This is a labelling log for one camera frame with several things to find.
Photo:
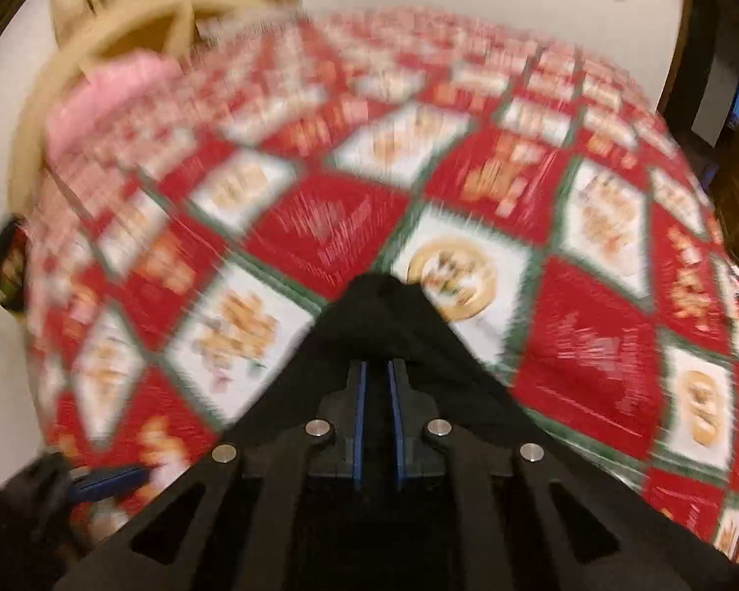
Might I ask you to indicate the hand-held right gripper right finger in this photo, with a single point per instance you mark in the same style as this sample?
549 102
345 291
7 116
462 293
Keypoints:
396 409

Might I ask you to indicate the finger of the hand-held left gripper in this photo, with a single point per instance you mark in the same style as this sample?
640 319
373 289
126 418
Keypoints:
108 483

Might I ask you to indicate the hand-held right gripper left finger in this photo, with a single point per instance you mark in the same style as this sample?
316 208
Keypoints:
359 409

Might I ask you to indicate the black pants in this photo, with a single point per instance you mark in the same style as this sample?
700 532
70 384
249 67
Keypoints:
375 320

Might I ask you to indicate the red checked printed bedspread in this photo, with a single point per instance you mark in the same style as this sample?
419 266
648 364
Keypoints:
320 228

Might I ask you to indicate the pink pillow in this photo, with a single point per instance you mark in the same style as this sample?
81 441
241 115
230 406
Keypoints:
111 95

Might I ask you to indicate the cream and brown headboard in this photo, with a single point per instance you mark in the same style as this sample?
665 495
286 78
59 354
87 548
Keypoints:
148 34

